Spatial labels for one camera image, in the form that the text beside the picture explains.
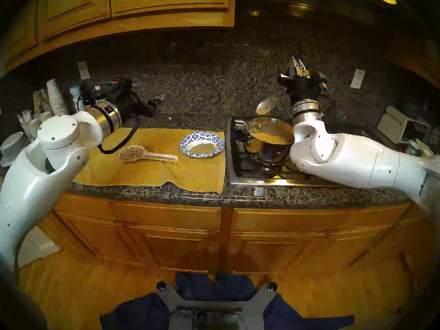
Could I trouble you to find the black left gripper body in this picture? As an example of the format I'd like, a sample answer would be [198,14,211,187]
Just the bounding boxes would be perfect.
[119,90,163,122]

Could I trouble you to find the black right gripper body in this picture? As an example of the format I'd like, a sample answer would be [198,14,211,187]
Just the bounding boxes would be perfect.
[278,73,322,105]

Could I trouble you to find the metal spoon black handle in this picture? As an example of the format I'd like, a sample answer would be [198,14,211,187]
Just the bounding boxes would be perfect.
[255,51,304,116]

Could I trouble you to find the yellow ceramic spoon rest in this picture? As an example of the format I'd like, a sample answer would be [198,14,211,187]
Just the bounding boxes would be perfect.
[119,145,180,165]

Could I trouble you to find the blue white paper bowl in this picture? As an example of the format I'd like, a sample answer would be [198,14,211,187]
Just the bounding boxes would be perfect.
[179,131,224,159]

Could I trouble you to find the cooked oatmeal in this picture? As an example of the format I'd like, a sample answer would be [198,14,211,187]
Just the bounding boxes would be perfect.
[254,132,289,145]

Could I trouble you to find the dark glass bottle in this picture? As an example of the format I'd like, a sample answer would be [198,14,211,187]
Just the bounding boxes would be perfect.
[81,84,96,107]

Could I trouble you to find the white patterned canister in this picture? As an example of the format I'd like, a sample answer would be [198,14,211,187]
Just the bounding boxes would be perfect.
[69,85,85,112]

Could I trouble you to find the steel range hood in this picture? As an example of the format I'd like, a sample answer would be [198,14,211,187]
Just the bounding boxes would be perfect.
[237,0,399,24]

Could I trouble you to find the stainless steel pot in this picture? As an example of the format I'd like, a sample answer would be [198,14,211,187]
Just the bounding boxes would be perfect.
[233,117,296,165]

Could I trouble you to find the yellow towel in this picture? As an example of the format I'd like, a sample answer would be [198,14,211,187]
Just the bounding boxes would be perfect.
[74,128,226,194]

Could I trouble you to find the stack of white paper cups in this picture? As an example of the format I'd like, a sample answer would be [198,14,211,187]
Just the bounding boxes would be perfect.
[46,79,70,116]

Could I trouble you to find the white toaster oven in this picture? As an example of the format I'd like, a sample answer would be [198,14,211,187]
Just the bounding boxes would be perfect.
[376,105,432,145]

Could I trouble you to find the wooden chopsticks bundle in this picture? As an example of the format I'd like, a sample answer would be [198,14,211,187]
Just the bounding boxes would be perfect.
[33,89,50,114]

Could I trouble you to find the steel gas cooktop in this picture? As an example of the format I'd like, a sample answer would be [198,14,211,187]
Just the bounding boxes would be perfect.
[225,115,389,188]

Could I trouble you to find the paper cup with plastic forks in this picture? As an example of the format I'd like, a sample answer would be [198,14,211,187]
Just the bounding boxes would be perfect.
[16,109,42,140]

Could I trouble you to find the dark kettle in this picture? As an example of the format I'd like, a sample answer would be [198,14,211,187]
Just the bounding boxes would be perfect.
[402,99,430,118]

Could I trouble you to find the wooden corner cabinet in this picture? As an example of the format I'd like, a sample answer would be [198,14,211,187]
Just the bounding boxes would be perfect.
[385,34,440,89]

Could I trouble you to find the stack of white bowls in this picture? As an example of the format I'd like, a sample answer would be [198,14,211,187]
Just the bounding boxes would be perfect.
[0,132,35,167]

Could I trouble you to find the small white object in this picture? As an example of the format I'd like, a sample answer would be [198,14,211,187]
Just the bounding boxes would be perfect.
[414,139,434,156]

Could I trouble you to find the wooden base cabinets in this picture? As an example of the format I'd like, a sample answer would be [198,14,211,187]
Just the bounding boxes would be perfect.
[24,178,440,285]

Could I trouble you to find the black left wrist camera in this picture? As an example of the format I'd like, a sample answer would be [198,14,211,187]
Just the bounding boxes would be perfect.
[107,77,133,93]

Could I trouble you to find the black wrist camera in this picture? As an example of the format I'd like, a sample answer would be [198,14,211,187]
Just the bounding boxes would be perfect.
[107,77,133,93]
[312,71,329,94]

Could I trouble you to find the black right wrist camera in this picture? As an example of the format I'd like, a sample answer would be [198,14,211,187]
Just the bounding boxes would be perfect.
[312,71,329,94]

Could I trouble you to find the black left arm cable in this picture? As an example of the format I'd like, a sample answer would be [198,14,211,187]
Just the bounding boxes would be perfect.
[98,114,141,154]

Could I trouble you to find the wooden wall cabinets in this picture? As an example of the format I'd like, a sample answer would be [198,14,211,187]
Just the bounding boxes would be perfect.
[3,0,236,72]

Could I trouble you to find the grey robot base frame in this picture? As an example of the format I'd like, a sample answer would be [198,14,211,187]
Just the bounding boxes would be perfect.
[156,281,278,330]

